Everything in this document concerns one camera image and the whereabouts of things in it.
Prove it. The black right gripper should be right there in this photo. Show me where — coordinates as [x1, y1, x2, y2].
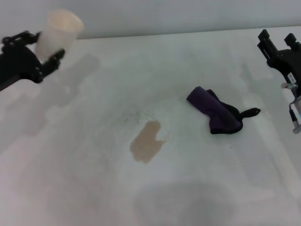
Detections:
[257, 28, 301, 85]

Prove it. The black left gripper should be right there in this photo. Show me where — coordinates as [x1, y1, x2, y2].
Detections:
[0, 30, 66, 93]

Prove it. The white paper cup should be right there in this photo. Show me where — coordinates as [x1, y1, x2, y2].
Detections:
[33, 8, 85, 65]

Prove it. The purple rag with black trim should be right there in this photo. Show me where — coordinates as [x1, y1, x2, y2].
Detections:
[186, 86, 261, 135]

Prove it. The brown water stain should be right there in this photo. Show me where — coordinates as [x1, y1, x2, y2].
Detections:
[129, 120, 166, 165]

